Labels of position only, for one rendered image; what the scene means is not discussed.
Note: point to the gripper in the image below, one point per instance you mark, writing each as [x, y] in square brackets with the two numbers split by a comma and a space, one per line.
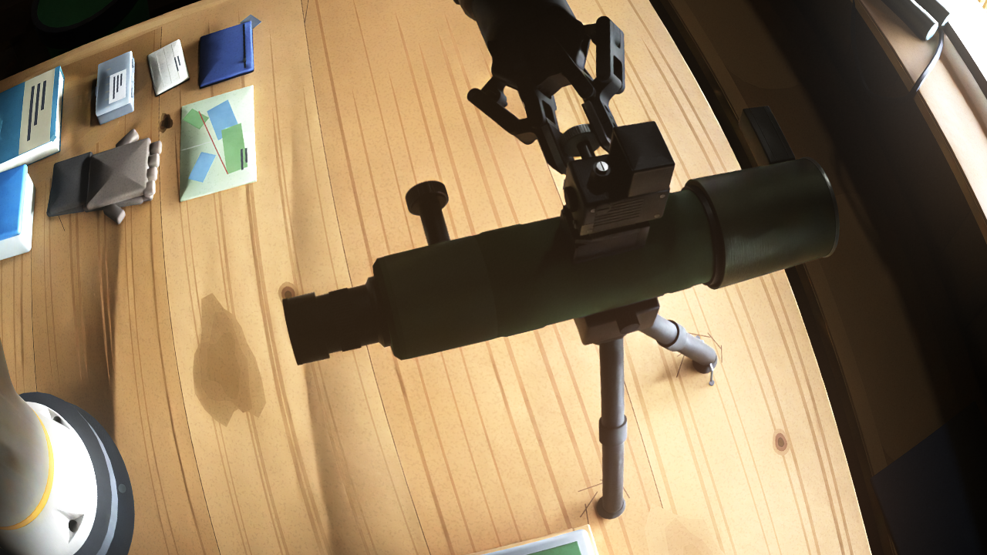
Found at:
[528, 46]

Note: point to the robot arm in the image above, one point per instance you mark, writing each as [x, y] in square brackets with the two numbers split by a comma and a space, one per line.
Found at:
[31, 470]

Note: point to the black knurled wheel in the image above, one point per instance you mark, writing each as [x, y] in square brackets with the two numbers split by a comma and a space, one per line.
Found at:
[578, 140]

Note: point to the black red-dot finder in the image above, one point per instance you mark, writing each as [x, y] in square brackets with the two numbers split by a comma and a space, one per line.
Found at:
[628, 185]

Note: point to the black focus knob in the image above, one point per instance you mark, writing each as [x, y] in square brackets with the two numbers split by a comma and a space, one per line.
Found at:
[429, 202]

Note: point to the dark green scope body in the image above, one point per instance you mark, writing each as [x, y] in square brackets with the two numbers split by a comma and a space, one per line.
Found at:
[532, 285]

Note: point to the dark green sunshade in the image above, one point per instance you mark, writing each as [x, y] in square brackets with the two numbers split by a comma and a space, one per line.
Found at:
[771, 220]

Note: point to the black flat block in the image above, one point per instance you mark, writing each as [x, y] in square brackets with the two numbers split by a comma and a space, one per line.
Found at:
[767, 135]

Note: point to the black eyepiece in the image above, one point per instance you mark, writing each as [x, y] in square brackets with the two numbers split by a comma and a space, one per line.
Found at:
[331, 324]

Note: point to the grey tripod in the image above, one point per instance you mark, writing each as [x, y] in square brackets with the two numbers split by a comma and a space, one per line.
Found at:
[611, 408]

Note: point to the dark blue notebook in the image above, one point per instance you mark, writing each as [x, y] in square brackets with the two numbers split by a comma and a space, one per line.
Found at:
[225, 54]

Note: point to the pale green map sheet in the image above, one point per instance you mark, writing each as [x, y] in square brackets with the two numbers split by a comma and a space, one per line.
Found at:
[217, 142]

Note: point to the white card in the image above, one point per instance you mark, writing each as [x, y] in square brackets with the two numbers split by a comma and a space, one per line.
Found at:
[168, 68]

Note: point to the small grey box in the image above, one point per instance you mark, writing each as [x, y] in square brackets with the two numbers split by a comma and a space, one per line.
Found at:
[114, 86]

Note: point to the green and white paper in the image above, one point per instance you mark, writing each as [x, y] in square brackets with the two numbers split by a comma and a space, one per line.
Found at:
[547, 546]

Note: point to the blue and white book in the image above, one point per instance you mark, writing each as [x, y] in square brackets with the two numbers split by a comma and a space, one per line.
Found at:
[27, 116]

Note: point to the blue and white box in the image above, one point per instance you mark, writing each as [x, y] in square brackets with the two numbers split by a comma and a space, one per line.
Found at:
[14, 212]

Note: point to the light wooden window frame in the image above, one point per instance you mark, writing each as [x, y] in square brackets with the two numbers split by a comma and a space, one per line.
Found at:
[948, 100]

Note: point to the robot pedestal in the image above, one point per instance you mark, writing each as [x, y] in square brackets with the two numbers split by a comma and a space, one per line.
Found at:
[116, 478]

